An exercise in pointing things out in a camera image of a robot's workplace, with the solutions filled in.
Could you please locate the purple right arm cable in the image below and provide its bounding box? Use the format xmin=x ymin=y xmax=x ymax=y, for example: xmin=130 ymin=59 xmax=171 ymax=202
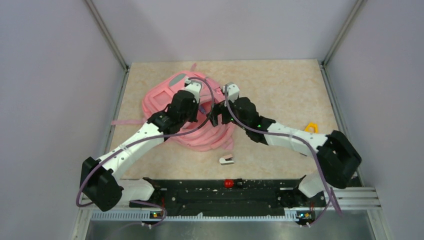
xmin=223 ymin=84 xmax=344 ymax=228

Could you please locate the aluminium frame rail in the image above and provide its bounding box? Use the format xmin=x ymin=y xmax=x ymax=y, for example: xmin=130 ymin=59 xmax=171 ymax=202
xmin=320 ymin=0 xmax=370 ymax=187
xmin=84 ymin=0 xmax=131 ymax=186

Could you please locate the yellow triangular toy block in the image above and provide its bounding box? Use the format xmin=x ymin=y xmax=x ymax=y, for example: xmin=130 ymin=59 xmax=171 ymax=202
xmin=304 ymin=122 xmax=319 ymax=134

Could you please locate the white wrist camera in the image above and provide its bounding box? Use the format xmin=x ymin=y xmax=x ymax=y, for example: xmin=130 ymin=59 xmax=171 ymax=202
xmin=184 ymin=78 xmax=202 ymax=104
xmin=222 ymin=82 xmax=240 ymax=103

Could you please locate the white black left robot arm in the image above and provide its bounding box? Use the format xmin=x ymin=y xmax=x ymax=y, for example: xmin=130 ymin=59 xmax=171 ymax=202
xmin=75 ymin=87 xmax=201 ymax=212

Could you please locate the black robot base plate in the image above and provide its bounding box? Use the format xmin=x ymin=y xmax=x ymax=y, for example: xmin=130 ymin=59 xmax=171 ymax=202
xmin=128 ymin=179 xmax=327 ymax=219

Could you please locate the aluminium frame rail left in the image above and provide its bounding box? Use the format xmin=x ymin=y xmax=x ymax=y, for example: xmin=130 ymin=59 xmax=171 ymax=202
xmin=84 ymin=0 xmax=131 ymax=186

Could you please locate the blue eraser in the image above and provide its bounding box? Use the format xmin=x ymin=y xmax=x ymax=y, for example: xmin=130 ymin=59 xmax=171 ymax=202
xmin=199 ymin=106 xmax=207 ymax=115

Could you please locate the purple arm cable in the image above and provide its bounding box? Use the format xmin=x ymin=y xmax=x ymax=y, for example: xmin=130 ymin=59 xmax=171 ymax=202
xmin=223 ymin=84 xmax=344 ymax=228
xmin=75 ymin=76 xmax=216 ymax=228

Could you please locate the aluminium frame rail right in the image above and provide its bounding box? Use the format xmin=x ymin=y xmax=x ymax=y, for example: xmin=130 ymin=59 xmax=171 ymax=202
xmin=320 ymin=0 xmax=370 ymax=187

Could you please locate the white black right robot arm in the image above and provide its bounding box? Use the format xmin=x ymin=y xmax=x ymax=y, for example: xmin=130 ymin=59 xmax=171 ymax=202
xmin=210 ymin=97 xmax=362 ymax=206

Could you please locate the pink student backpack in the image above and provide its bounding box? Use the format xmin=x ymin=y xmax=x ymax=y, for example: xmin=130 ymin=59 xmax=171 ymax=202
xmin=112 ymin=63 xmax=235 ymax=152

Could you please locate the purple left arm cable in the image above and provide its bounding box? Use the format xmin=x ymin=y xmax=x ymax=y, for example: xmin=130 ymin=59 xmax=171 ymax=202
xmin=75 ymin=76 xmax=216 ymax=228

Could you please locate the red black stamp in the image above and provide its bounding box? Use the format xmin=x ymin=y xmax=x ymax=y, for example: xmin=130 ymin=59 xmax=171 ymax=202
xmin=223 ymin=178 xmax=244 ymax=189

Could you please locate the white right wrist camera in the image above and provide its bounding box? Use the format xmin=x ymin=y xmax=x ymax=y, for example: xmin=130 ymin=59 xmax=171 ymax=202
xmin=222 ymin=82 xmax=240 ymax=103

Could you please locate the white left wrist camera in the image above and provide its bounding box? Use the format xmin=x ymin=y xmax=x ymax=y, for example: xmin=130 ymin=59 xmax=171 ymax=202
xmin=184 ymin=78 xmax=202 ymax=104

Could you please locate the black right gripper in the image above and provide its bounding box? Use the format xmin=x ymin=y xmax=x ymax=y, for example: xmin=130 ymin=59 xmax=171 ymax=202
xmin=207 ymin=95 xmax=249 ymax=131

